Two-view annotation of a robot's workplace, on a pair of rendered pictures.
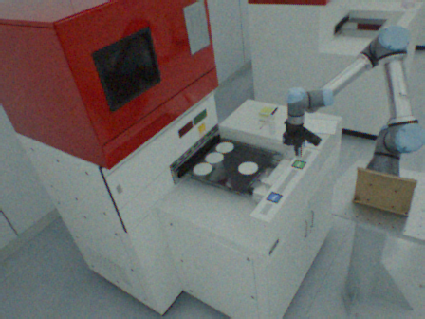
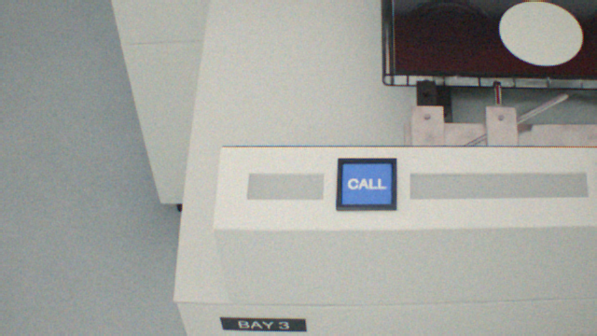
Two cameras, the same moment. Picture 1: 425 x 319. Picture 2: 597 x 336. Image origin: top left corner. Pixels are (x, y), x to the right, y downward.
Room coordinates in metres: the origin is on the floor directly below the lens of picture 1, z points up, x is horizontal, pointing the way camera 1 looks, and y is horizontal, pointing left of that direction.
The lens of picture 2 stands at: (0.73, -0.76, 1.90)
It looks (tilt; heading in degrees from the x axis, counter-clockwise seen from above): 54 degrees down; 57
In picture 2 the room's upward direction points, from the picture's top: 6 degrees counter-clockwise
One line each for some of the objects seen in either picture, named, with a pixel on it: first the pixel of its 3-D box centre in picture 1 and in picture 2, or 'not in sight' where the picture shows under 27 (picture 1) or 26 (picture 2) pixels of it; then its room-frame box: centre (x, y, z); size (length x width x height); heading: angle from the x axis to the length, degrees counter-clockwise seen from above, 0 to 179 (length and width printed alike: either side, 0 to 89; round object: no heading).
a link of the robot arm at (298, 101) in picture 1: (296, 102); not in sight; (1.35, -0.40, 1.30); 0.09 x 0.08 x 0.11; 87
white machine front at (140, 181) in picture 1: (172, 154); not in sight; (1.53, 0.20, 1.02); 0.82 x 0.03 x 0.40; 139
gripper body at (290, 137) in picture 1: (294, 132); not in sight; (1.35, -0.39, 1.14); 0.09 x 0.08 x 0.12; 49
